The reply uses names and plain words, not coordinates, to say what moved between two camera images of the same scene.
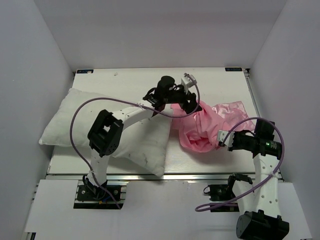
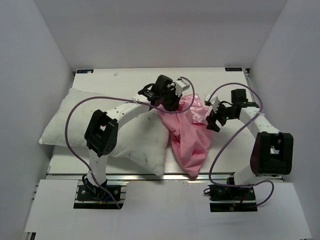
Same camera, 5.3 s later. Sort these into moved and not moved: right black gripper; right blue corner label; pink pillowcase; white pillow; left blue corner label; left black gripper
Moved: right black gripper; pink pillowcase; left black gripper
Not moved: right blue corner label; left blue corner label; white pillow
